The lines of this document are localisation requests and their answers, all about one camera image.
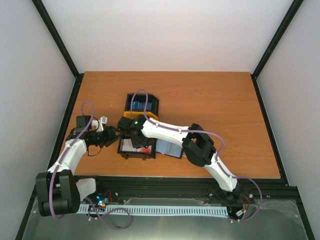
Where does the left black frame post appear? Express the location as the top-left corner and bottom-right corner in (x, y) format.
(31, 0), (81, 78)

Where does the left black card bin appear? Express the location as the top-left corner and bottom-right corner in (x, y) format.
(117, 137), (156, 160)

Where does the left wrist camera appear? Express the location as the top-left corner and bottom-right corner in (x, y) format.
(91, 116), (108, 132)

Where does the blue card stack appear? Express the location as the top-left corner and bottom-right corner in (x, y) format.
(129, 100), (153, 112)

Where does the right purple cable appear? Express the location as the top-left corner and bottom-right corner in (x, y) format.
(129, 88), (263, 223)

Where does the black card holder wallet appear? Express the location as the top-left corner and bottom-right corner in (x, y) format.
(155, 139), (183, 159)

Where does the red white card stack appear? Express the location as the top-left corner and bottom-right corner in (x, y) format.
(120, 139), (152, 154)

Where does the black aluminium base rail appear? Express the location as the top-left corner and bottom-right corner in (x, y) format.
(75, 176), (302, 207)

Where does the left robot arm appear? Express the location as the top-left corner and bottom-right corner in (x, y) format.
(35, 115), (119, 218)

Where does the right black frame post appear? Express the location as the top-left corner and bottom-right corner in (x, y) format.
(251, 0), (305, 78)

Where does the yellow card bin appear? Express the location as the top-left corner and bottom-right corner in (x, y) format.
(122, 110), (160, 121)

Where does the right black card bin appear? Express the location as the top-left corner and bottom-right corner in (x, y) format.
(124, 93), (160, 118)

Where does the small electronics board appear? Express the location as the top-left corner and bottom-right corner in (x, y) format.
(96, 190), (113, 207)

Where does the black frame post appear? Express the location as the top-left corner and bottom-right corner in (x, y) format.
(251, 0), (305, 78)
(31, 0), (81, 78)

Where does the black card bin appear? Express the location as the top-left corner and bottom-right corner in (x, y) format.
(124, 93), (160, 118)
(117, 137), (156, 160)

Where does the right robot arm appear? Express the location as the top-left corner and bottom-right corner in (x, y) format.
(117, 115), (241, 194)

